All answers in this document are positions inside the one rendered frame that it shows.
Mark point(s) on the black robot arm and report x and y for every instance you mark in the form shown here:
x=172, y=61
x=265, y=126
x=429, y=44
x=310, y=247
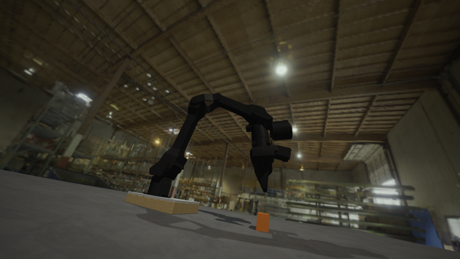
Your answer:
x=173, y=160

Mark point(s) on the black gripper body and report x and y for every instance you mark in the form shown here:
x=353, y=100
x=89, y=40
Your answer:
x=261, y=149

